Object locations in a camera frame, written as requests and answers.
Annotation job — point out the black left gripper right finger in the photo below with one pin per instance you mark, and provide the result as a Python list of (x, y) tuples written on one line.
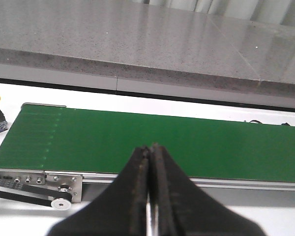
[(180, 208)]

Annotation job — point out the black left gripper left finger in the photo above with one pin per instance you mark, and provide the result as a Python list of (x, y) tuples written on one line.
[(120, 210)]

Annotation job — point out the silver drive pulley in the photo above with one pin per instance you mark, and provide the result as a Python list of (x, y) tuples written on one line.
[(61, 204)]

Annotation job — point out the black drive belt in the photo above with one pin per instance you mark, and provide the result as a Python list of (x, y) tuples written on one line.
[(30, 194)]

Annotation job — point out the steel conveyor end plate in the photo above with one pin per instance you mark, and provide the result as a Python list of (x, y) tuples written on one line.
[(31, 177)]

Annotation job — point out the green conveyor belt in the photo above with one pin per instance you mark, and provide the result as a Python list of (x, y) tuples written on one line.
[(76, 140)]

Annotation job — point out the grey stone counter slab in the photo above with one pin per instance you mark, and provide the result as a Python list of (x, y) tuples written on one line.
[(269, 50), (122, 46)]

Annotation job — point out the grey stone counter slab right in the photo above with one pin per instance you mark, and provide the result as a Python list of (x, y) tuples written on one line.
[(269, 50)]

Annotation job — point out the aluminium conveyor frame rail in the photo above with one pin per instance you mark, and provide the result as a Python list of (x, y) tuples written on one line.
[(207, 182)]

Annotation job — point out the steel conveyor support bracket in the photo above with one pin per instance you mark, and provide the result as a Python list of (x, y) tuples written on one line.
[(61, 180)]

